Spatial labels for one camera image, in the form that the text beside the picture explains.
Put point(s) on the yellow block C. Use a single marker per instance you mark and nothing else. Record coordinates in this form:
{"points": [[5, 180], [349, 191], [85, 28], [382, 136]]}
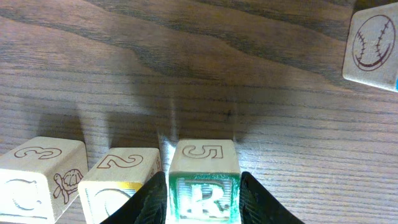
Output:
{"points": [[39, 179]]}

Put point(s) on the yellow block O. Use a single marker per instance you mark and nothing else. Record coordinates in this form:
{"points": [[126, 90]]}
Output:
{"points": [[115, 178]]}

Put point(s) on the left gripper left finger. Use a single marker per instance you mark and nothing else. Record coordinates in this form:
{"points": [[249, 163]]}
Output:
{"points": [[147, 206]]}

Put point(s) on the green block R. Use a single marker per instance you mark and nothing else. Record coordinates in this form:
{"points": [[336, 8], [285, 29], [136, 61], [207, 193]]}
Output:
{"points": [[204, 179]]}

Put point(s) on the blue block 2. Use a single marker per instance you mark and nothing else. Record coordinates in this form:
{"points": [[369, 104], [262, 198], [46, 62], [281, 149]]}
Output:
{"points": [[371, 48]]}

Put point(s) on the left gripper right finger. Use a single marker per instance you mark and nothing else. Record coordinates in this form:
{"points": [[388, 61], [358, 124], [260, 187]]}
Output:
{"points": [[258, 206]]}

